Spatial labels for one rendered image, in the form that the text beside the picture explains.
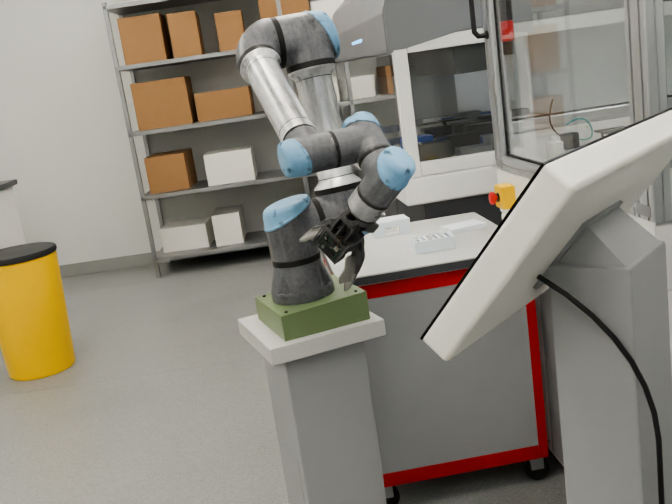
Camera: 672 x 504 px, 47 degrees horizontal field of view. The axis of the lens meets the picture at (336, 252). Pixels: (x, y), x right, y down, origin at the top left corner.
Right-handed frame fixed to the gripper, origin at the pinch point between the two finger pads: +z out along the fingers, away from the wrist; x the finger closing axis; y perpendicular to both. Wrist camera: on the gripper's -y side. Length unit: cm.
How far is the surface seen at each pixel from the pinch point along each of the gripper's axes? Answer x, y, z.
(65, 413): -65, -41, 214
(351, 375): 20.9, -2.6, 19.8
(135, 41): -277, -256, 218
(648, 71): 20, -32, -67
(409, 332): 21, -46, 35
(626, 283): 42, 27, -63
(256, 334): -0.8, 8.0, 23.2
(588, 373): 48, 28, -49
